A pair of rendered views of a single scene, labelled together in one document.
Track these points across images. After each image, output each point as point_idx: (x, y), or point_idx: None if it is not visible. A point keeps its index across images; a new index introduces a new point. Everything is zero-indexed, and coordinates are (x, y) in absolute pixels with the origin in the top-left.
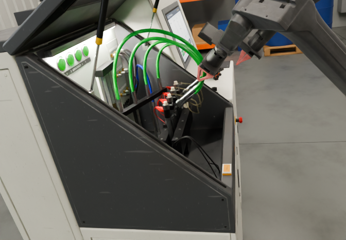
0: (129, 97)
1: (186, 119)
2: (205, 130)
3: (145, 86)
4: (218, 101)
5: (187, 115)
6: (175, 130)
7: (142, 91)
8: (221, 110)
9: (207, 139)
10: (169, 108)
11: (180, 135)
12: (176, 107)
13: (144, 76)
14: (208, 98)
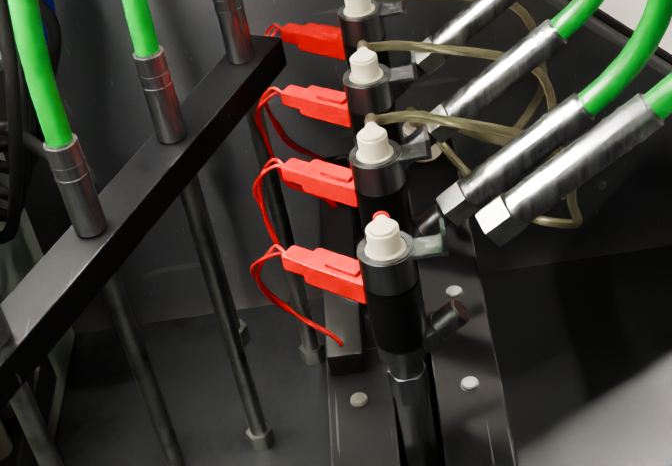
0: (9, 150)
1: (473, 272)
2: (545, 278)
3: (143, 68)
4: (634, 85)
5: (467, 229)
6: (443, 399)
7: (84, 75)
8: (650, 142)
9: (591, 354)
10: (417, 275)
11: (503, 448)
12: (436, 228)
13: None
14: (567, 75)
